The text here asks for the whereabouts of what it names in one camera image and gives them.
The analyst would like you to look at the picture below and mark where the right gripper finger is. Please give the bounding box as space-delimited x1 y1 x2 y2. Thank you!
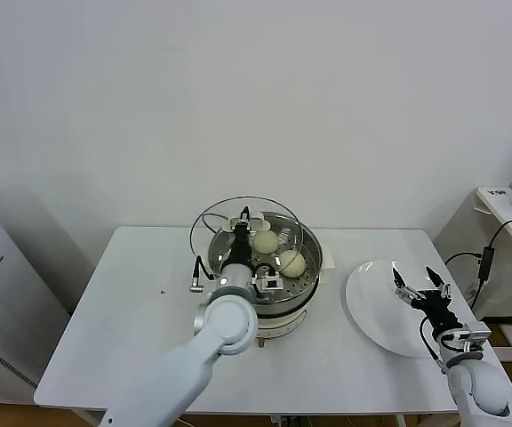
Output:
425 266 452 300
391 267 421 303

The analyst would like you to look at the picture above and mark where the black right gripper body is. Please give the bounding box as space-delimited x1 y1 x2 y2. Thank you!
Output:
411 291 460 330

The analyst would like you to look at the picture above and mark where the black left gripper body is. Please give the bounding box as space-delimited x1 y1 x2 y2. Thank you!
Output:
228 226 252 267

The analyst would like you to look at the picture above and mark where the glass lid with cream handle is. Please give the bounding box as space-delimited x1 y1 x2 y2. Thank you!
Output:
188 194 305 277

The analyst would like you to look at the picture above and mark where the white steamed baozi bun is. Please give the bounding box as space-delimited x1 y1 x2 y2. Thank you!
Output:
253 230 280 255
278 250 307 278

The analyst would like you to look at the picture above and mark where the perforated steel steamer basket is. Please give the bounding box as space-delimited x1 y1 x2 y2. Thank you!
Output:
206 212 324 312

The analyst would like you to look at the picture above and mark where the white round plate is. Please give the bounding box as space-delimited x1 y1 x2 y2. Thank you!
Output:
344 259 457 359

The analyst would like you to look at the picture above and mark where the white side desk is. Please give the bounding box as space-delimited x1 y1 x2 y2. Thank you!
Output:
433 185 512 321

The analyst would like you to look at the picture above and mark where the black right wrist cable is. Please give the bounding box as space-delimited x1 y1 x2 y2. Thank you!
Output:
418 315 446 375

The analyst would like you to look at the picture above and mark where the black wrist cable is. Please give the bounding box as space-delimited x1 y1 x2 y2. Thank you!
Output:
418 315 446 375
188 255 215 294

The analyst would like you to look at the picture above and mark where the black cooker power cable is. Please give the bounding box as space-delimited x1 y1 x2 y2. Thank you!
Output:
201 213 231 237

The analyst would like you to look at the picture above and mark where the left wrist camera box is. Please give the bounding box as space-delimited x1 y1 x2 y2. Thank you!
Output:
252 273 284 294

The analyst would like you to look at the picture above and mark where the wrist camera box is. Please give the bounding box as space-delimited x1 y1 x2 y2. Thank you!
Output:
252 273 284 294
458 323 492 355

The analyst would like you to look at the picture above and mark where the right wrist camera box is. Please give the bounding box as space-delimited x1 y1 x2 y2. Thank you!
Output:
458 323 492 355

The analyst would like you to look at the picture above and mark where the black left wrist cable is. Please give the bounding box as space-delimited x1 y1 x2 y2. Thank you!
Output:
188 255 215 294

